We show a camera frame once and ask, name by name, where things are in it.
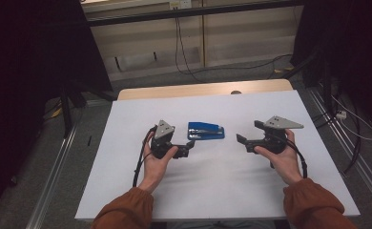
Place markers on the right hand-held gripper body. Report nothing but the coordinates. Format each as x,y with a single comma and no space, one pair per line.
281,122

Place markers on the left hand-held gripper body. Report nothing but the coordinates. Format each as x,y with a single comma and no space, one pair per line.
163,130

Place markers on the blue stapler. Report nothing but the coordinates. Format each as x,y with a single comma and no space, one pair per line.
205,132

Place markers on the person's left hand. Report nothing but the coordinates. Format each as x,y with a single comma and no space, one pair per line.
157,171

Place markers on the person's right hand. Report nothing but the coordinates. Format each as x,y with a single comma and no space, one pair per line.
284,165

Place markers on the dark table grommet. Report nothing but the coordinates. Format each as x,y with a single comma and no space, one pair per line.
236,92

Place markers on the white table cover sheet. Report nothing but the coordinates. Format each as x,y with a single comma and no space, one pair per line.
212,191

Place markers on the yellow floor tape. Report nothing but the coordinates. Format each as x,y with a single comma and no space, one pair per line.
284,69
56,112

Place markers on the black metal stand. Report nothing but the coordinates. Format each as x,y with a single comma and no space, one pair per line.
67,111
325,82

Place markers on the white power plug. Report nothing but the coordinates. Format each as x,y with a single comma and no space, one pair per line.
341,114

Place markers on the black curtain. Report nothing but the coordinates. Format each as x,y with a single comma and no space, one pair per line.
22,63
349,47

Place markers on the black horizontal bar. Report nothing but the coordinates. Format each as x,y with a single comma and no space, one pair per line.
190,12

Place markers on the aluminium floor rail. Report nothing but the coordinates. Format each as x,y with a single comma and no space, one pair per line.
365,173
52,181

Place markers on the white wall outlet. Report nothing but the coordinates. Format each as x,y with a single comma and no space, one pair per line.
181,4

